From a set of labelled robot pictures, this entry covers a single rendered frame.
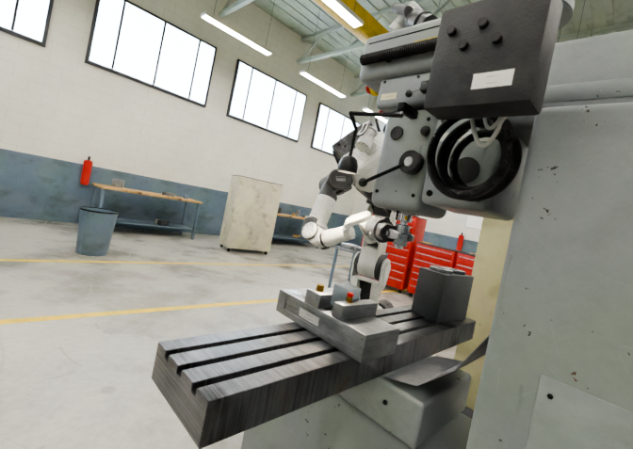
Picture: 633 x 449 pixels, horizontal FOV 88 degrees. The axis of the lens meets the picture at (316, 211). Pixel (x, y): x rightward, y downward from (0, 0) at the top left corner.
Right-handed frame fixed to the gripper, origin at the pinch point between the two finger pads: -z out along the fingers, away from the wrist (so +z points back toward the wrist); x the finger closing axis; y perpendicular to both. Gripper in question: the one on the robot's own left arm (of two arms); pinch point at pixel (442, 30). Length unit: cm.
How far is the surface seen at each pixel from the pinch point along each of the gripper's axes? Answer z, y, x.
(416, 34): -6.2, -5.4, 12.7
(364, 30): 543, 13, -253
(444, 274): -39, -72, -28
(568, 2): -30.9, 14.7, -6.4
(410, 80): -13.2, -17.4, 11.7
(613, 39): -50, 8, -2
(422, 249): 236, -257, -384
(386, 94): -8.6, -24.2, 13.8
